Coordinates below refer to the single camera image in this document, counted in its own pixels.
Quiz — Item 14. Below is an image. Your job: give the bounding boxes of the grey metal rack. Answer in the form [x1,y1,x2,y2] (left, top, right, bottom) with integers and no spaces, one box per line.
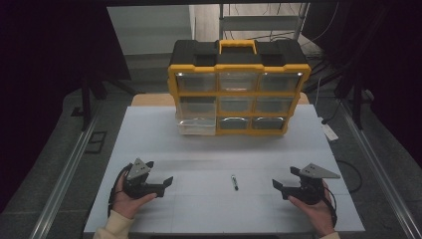
[218,2,311,42]

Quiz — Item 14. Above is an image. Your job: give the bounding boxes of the person's right hand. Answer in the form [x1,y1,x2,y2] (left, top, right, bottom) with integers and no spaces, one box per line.
[287,180,336,238]

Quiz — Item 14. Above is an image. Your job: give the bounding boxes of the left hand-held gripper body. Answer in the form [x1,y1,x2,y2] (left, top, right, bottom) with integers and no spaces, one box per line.
[121,157,165,200]

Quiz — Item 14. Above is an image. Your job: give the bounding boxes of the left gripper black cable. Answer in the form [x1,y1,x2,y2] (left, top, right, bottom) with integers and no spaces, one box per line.
[106,162,134,219]

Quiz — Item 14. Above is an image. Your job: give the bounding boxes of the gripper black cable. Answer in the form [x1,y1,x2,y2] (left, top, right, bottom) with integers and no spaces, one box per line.
[322,185,338,229]
[106,162,134,219]

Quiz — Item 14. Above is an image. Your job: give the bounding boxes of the yellow black drawer organizer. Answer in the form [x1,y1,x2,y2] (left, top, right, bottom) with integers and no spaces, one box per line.
[167,39,313,136]

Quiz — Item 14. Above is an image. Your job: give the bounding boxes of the dark curtain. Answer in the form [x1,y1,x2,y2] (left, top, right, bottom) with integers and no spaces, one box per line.
[0,0,132,213]
[303,0,422,168]

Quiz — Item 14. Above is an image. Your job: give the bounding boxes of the aluminium rail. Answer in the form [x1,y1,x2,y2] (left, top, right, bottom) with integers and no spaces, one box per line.
[337,99,422,239]
[29,101,105,239]

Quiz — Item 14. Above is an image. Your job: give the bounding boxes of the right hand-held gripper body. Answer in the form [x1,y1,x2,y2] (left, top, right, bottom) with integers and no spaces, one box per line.
[297,162,341,206]

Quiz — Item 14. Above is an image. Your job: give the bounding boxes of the person's left hand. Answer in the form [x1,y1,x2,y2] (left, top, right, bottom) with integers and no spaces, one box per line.
[111,172,158,220]

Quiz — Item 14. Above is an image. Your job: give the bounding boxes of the black floor plate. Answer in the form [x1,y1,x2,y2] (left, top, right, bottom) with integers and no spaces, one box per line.
[84,130,108,154]

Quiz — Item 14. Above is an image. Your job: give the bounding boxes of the clear plastic drawer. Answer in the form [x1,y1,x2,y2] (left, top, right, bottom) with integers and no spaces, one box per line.
[175,116,218,136]

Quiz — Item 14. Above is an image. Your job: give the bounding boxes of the black floor cable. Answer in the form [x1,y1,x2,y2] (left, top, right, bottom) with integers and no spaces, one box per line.
[335,159,363,195]

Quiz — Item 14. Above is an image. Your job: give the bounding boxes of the wooden board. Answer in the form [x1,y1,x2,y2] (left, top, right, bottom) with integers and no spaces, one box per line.
[130,92,311,108]

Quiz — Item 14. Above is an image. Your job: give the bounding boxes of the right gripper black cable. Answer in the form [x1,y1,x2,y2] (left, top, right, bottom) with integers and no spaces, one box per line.
[322,185,338,229]

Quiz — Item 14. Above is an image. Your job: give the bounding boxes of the white power strip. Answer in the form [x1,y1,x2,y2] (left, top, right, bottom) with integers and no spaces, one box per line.
[320,122,339,142]

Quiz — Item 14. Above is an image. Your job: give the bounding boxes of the black stand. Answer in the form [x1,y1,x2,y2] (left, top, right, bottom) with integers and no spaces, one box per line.
[303,61,366,131]
[70,72,137,132]

